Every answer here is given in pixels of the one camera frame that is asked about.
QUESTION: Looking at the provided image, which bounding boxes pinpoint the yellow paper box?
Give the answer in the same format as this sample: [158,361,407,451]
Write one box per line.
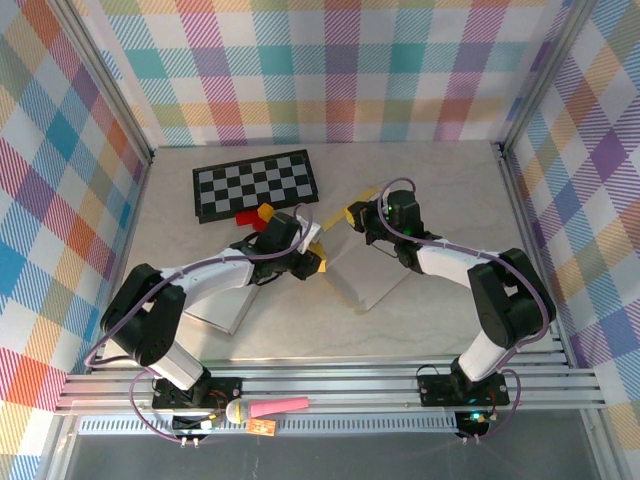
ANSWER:
[322,185,426,317]

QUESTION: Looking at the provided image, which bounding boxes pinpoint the white paper box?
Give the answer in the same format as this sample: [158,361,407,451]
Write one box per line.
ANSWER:
[182,287,261,336]

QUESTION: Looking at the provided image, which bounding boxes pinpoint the black grey chessboard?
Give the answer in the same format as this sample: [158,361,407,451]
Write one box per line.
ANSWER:
[192,148,320,226]

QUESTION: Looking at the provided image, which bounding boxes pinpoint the pink toy microphone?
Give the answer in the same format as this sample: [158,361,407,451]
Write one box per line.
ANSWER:
[224,396,310,425]

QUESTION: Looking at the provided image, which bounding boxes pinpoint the aluminium table side rail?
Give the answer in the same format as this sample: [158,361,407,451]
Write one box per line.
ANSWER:
[492,142,579,371]
[87,149,157,374]

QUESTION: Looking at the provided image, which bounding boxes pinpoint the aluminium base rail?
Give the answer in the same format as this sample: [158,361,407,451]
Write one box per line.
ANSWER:
[53,355,609,416]

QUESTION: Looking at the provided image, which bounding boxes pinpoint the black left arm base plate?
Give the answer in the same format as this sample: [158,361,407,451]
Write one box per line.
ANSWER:
[151,377,245,410]

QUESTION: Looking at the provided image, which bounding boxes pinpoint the slotted grey cable duct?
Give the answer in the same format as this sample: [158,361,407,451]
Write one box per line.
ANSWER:
[78,417,464,435]

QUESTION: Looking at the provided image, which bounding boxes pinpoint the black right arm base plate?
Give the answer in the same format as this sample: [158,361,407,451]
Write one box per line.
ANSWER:
[417,367,512,409]

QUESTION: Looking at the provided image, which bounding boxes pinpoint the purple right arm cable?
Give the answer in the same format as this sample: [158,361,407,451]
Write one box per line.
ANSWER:
[377,177,557,444]

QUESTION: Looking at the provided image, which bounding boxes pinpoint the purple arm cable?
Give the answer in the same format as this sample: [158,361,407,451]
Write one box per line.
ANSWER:
[377,177,557,444]
[85,202,316,444]

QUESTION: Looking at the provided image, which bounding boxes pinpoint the aluminium corner post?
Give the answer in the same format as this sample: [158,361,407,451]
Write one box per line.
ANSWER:
[497,0,599,154]
[49,0,157,164]

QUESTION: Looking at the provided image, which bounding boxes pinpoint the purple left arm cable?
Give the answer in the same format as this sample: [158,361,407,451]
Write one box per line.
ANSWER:
[85,202,316,444]

